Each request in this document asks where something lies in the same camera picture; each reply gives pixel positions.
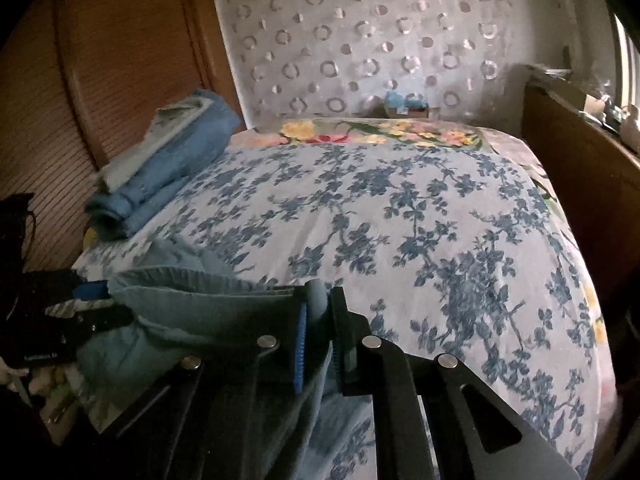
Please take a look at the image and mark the circle patterned curtain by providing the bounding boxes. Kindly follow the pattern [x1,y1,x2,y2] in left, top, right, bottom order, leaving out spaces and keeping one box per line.
[210,0,617,134]

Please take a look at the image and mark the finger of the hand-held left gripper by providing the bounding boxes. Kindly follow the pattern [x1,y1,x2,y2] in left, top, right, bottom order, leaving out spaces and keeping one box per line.
[74,304,136,336]
[72,280,112,304]

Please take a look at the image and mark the small box with blue cloth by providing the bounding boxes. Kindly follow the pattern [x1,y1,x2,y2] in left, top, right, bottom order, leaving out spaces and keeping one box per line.
[382,90,433,120]

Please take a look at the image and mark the wooden cabinet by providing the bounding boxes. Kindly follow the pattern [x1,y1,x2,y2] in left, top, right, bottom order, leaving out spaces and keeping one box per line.
[520,76,640,343]

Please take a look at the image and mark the folded pale green cloth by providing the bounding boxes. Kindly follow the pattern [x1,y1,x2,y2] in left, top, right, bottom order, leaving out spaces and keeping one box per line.
[96,99,217,194]

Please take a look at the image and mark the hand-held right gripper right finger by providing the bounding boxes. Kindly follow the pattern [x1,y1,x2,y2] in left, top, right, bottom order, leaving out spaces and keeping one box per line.
[327,287,582,480]

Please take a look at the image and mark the blue floral blanket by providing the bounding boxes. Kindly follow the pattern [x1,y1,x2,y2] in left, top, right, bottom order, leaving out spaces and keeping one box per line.
[70,137,609,480]

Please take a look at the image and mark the grey-green pants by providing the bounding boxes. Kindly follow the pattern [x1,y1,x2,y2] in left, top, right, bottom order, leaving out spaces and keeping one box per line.
[75,239,372,480]

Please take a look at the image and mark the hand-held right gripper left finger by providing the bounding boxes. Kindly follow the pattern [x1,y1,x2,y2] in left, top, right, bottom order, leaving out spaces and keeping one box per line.
[107,304,309,480]

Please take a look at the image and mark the folded blue jeans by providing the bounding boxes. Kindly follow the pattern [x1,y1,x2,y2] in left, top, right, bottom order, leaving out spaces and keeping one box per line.
[84,88,247,242]

